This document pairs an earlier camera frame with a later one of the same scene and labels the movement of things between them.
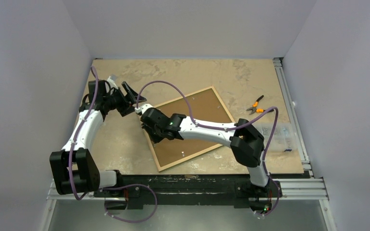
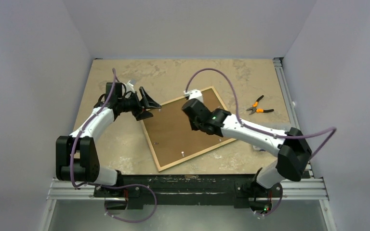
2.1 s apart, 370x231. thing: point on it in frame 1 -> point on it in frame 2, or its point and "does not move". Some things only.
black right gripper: (151, 128) -> (191, 108)
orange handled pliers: (255, 105) does not move
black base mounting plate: (132, 190) does not move
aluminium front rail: (308, 188) does not move
